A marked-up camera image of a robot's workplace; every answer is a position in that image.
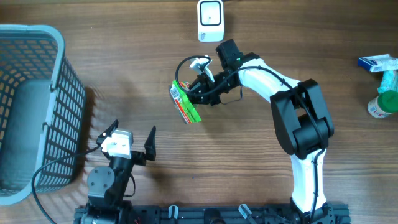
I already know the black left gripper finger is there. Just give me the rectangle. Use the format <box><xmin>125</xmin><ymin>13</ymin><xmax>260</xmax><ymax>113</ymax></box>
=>
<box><xmin>144</xmin><ymin>126</ymin><xmax>156</xmax><ymax>161</ymax></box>
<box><xmin>96</xmin><ymin>119</ymin><xmax>119</xmax><ymax>145</ymax></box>

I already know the Haribo gummy candy bag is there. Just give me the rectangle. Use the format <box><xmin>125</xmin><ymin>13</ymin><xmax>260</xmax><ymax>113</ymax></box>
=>
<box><xmin>169</xmin><ymin>80</ymin><xmax>201</xmax><ymax>124</ymax></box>

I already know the green lid plastic jar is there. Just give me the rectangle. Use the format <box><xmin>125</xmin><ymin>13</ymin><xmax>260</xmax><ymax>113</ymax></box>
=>
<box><xmin>368</xmin><ymin>90</ymin><xmax>397</xmax><ymax>118</ymax></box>

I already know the white blue plaster box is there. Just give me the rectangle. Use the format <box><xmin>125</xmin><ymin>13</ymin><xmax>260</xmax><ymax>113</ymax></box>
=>
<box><xmin>358</xmin><ymin>54</ymin><xmax>397</xmax><ymax>73</ymax></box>

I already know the teal tissue packet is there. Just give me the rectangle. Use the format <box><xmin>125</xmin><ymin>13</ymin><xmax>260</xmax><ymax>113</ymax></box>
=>
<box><xmin>377</xmin><ymin>70</ymin><xmax>398</xmax><ymax>94</ymax></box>

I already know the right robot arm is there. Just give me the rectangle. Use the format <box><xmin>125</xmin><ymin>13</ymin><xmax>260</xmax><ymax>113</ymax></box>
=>
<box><xmin>184</xmin><ymin>39</ymin><xmax>334</xmax><ymax>223</ymax></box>

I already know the grey plastic shopping basket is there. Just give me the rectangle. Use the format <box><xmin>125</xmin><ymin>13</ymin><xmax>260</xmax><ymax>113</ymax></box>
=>
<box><xmin>1</xmin><ymin>24</ymin><xmax>86</xmax><ymax>206</ymax></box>

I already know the black left camera cable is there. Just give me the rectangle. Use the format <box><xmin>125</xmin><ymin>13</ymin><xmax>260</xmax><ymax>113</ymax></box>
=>
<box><xmin>30</xmin><ymin>144</ymin><xmax>103</xmax><ymax>224</ymax></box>

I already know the black camera cable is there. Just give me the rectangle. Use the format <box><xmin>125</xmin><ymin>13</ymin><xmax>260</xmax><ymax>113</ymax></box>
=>
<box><xmin>30</xmin><ymin>144</ymin><xmax>103</xmax><ymax>224</ymax></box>
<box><xmin>175</xmin><ymin>55</ymin><xmax>327</xmax><ymax>224</ymax></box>

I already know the black right camera cable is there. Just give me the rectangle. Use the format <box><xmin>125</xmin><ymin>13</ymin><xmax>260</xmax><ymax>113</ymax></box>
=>
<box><xmin>175</xmin><ymin>55</ymin><xmax>327</xmax><ymax>224</ymax></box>

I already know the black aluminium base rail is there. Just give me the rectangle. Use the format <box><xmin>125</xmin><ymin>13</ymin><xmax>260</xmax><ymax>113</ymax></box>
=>
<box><xmin>73</xmin><ymin>203</ymin><xmax>351</xmax><ymax>224</ymax></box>

